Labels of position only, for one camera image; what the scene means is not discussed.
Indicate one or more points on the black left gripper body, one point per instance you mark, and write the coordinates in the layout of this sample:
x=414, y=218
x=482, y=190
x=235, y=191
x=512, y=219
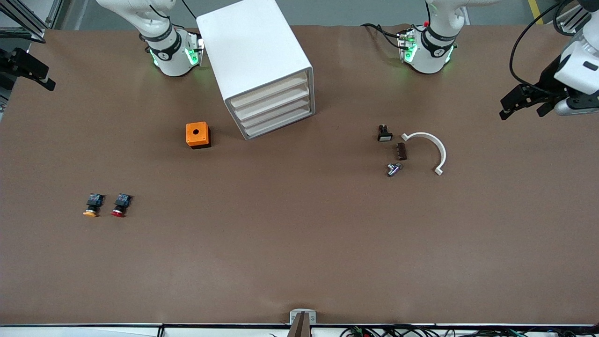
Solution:
x=548, y=78

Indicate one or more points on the red push button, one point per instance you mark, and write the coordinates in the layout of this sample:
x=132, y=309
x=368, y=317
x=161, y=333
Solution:
x=120, y=206

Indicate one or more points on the white drawer cabinet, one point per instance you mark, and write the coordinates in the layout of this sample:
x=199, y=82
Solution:
x=248, y=51

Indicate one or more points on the white table edge rail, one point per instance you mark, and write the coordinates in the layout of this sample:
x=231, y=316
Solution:
x=93, y=331

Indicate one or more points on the white curved bracket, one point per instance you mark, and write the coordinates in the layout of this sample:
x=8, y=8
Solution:
x=435, y=141

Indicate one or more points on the orange button enclosure box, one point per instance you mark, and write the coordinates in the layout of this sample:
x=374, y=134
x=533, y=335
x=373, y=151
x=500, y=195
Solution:
x=196, y=133

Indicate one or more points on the aluminium frame profile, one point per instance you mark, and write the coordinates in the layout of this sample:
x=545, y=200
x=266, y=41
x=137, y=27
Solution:
x=28, y=21
x=572, y=23

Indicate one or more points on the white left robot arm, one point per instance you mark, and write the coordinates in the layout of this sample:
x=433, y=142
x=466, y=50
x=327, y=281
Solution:
x=433, y=51

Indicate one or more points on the brown terminal block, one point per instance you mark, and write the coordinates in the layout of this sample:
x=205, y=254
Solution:
x=401, y=151

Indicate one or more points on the black switch white face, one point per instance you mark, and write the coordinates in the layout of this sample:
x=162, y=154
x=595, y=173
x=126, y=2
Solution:
x=384, y=135

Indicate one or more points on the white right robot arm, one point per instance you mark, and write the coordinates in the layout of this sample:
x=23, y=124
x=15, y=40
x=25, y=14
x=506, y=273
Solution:
x=171, y=56

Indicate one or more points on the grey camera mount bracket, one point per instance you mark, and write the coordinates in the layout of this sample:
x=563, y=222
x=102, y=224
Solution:
x=303, y=318

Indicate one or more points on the yellow push button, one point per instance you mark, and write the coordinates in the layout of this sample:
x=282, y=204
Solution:
x=93, y=204

